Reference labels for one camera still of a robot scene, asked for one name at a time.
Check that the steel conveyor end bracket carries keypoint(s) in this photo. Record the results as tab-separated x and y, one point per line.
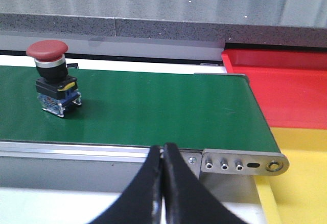
244	162

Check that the aluminium conveyor frame rail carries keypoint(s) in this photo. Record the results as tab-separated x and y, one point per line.
74	152

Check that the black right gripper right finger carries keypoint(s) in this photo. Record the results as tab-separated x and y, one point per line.
186	199

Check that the green conveyor belt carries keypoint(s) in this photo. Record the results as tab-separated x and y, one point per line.
194	111

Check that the yellow plastic tray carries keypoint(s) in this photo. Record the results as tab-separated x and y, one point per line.
298	195

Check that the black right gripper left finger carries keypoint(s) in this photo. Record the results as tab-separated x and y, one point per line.
141	201

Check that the red mushroom push button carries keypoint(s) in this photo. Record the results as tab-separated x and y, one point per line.
57	91

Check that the grey speckled stone counter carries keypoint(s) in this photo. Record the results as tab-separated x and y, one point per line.
188	29

